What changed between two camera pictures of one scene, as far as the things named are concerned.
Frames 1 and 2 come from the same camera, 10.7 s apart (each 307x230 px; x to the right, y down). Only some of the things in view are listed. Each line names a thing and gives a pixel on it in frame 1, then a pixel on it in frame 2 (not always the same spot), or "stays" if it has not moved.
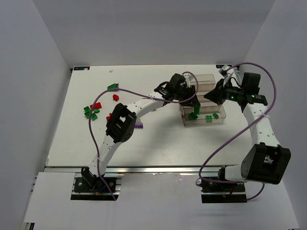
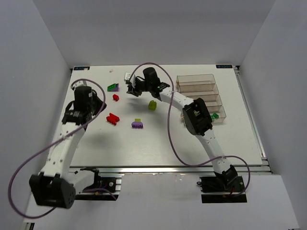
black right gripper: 220,93 to 134,86
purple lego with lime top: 138,124 stays
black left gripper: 190,95 to 100,107
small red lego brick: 115,97 stays
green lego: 112,86 stays
